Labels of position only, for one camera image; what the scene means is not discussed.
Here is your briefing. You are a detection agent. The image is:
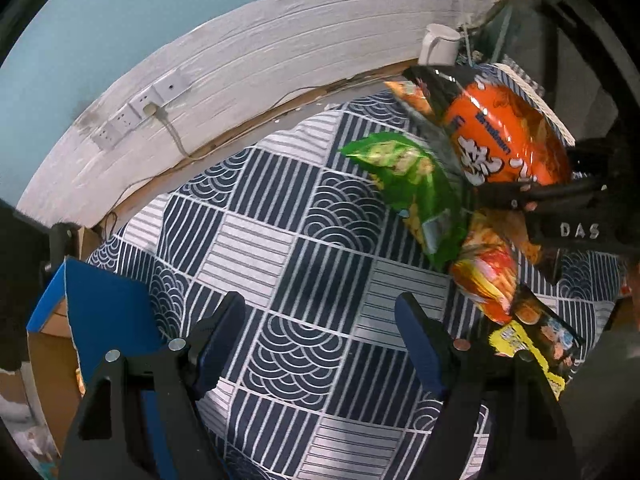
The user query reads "orange and yellow fries packet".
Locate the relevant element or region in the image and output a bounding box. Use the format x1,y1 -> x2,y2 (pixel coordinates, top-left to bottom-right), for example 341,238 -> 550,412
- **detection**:
449,242 -> 520,326

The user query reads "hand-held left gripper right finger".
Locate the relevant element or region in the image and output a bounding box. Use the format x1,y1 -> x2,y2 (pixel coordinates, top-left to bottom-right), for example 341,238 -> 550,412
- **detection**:
394,292 -> 583,480

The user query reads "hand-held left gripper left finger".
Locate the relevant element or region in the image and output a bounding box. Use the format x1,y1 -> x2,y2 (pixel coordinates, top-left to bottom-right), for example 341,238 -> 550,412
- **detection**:
59,291 -> 247,480

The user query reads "grey plug cable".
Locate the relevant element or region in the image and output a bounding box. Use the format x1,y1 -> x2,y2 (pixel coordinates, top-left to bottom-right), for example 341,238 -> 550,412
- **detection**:
145,104 -> 211,161

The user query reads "crumpled plastic bag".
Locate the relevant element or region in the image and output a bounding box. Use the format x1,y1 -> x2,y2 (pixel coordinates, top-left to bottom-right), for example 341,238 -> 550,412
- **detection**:
0,395 -> 56,466

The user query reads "white electric kettle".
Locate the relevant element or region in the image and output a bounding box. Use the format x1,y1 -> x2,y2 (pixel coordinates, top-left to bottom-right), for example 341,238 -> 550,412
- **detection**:
417,24 -> 461,67

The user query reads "green chip bag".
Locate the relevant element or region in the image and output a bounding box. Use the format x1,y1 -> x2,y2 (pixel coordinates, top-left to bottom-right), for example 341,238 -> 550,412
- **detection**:
339,132 -> 468,272

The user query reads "large orange chip bag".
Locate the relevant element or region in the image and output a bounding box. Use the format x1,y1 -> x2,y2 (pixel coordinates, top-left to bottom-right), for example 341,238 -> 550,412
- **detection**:
402,65 -> 573,198

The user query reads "black round device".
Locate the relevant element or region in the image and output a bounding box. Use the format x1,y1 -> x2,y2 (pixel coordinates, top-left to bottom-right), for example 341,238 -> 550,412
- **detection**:
47,222 -> 81,271

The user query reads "cardboard box with blue tape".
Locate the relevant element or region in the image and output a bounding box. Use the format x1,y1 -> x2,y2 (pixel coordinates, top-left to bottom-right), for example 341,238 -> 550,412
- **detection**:
26,256 -> 176,480

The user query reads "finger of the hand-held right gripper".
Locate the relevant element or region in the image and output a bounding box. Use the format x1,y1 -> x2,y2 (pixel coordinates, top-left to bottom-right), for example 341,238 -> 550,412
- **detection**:
477,180 -> 608,213
567,137 -> 640,173

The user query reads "navy patterned tablecloth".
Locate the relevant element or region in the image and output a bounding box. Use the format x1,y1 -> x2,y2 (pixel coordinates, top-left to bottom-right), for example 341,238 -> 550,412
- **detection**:
85,62 -> 623,480

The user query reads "black packet with yellow label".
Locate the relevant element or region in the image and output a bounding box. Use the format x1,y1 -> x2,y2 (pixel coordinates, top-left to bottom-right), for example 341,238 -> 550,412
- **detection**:
487,287 -> 587,401

